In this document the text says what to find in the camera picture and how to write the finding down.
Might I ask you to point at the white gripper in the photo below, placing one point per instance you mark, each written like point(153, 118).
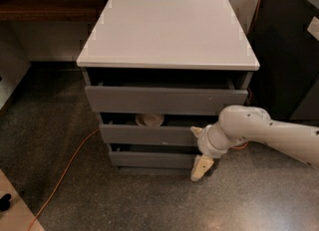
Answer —
point(205, 143)

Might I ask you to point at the grey drawer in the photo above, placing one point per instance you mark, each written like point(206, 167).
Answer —
point(163, 101)
point(174, 131)
point(153, 156)

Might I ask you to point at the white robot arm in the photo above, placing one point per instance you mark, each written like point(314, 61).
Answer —
point(238, 125)

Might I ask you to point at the grey bottom drawer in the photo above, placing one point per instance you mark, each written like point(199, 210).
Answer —
point(153, 156)

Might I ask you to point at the grey drawer cabinet white top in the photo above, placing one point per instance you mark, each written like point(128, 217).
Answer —
point(189, 44)

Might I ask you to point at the grey top drawer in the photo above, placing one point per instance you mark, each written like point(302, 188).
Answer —
point(163, 101)

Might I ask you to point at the white ceramic bowl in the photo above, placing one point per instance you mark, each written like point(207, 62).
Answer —
point(149, 119)

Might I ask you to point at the light wooden table corner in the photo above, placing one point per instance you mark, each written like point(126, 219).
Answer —
point(18, 217)

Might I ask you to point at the dark wooden shelf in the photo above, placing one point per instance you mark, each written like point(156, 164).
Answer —
point(51, 10)

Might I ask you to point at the small black object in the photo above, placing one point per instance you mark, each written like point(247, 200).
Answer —
point(5, 202)

